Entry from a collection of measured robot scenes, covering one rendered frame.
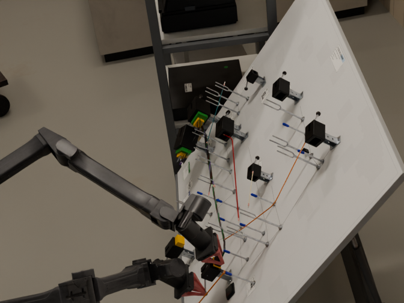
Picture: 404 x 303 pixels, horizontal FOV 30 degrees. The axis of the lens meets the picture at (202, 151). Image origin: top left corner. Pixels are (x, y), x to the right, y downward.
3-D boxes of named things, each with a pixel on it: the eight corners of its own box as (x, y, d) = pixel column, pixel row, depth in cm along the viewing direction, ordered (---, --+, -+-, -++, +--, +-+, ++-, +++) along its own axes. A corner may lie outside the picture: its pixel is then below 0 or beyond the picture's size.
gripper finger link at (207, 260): (230, 247, 233) (213, 231, 228) (232, 264, 228) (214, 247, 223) (212, 257, 235) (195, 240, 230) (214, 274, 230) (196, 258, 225)
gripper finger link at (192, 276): (211, 281, 242) (188, 269, 238) (212, 298, 236) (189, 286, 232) (197, 291, 245) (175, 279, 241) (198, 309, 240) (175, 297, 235)
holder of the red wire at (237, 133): (249, 113, 274) (223, 102, 271) (248, 140, 265) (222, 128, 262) (241, 122, 278) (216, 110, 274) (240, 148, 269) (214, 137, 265)
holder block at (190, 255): (180, 267, 277) (156, 258, 273) (196, 245, 271) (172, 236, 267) (181, 276, 273) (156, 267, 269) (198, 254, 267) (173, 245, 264)
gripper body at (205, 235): (214, 228, 230) (200, 215, 226) (217, 253, 222) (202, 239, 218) (197, 238, 233) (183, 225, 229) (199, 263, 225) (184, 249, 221)
